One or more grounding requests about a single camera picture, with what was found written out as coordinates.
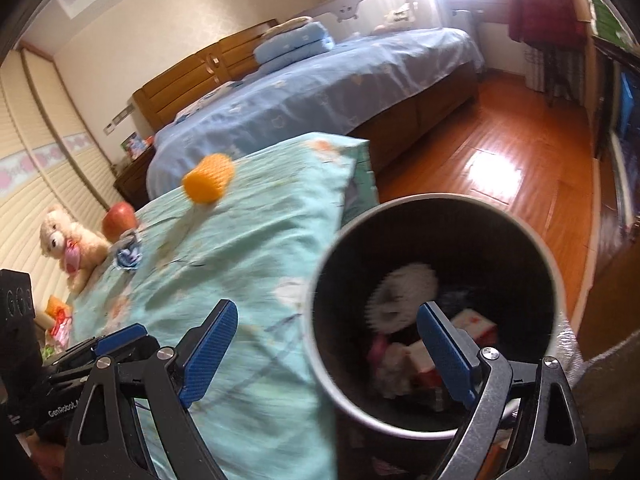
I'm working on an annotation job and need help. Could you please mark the red snack packet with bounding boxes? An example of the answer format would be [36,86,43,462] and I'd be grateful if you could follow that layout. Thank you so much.
[47,307,73,348]

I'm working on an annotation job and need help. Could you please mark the bed with blue sheet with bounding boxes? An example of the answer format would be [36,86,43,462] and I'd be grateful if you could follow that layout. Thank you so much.
[147,27,486,196]

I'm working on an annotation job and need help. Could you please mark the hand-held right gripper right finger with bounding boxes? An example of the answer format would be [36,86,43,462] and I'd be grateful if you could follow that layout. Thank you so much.
[416,301,588,480]

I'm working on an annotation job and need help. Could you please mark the white paper bag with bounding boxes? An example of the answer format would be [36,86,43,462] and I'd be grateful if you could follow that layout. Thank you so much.
[367,262,440,333]

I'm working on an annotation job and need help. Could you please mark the teal printed blanket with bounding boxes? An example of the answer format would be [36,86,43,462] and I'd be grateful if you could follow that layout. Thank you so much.
[65,131,381,480]

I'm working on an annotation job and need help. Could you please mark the red coat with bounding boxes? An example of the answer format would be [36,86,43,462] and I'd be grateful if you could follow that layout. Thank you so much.
[509,0,593,51]

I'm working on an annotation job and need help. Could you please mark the crumpled blue white packet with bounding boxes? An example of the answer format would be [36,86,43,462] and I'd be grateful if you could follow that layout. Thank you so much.
[111,230,146,271]

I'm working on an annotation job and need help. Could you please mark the beige pillow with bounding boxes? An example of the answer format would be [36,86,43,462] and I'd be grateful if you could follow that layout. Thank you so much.
[262,16,313,36]

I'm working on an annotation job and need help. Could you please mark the white and red milk carton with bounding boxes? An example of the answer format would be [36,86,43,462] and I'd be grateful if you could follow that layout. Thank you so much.
[450,307,498,347]

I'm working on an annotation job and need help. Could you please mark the orange foam fruit net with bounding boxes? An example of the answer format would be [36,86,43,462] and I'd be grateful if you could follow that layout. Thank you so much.
[181,152,236,206]

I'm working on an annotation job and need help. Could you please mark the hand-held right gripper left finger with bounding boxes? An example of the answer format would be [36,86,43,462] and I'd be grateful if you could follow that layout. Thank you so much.
[62,299,240,480]

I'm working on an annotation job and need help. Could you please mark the grey round trash bin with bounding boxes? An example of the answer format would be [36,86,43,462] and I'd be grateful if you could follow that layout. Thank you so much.
[302,196,568,438]

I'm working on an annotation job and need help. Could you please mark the white wall switch panel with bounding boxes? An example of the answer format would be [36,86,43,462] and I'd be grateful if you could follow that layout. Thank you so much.
[102,107,133,133]

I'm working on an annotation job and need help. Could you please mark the silver foil cover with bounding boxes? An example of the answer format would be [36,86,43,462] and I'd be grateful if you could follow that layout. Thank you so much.
[550,310,640,480]

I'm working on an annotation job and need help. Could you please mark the red apple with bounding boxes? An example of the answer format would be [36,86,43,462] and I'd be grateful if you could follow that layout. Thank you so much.
[102,201,138,242]

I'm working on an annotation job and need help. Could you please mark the beige teddy bear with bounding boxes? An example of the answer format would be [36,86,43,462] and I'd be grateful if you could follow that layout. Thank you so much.
[40,205,112,293]

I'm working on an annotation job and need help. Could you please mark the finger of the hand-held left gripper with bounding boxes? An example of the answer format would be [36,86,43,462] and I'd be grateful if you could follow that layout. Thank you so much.
[65,324,162,386]

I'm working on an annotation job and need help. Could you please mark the stack of green boxes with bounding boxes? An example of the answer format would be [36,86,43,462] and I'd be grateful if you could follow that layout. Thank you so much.
[585,0,636,51]

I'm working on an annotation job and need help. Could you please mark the photo frame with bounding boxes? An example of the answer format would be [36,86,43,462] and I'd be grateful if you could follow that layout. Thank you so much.
[120,131,143,158]

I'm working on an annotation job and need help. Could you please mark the white plush toy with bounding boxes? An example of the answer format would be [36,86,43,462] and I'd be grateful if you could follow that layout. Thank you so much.
[385,2,421,28]

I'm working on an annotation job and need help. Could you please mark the folded blue quilt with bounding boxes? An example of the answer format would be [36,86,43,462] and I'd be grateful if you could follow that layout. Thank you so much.
[252,21,335,73]

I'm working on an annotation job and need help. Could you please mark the wooden headboard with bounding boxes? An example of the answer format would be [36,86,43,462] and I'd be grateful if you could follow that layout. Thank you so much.
[132,19,278,131]

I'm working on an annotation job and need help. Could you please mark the wooden nightstand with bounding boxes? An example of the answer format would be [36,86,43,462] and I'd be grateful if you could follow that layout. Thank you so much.
[114,147,158,208]

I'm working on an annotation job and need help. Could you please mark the flat screen television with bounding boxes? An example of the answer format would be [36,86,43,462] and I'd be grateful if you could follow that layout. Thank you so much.
[592,40,640,231]

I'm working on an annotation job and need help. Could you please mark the white foam block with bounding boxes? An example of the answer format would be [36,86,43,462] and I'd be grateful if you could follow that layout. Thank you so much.
[375,342,417,400]

